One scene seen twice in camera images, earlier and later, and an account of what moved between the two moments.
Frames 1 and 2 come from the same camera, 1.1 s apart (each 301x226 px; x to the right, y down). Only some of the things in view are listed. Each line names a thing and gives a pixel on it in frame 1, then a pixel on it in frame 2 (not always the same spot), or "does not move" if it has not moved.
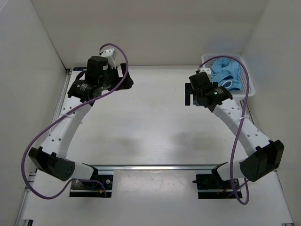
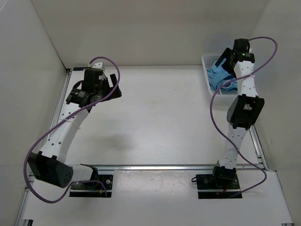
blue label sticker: [80, 68] does not move
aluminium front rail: [157, 167] does not move
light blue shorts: [226, 72] does not move
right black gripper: [188, 91] → [227, 55]
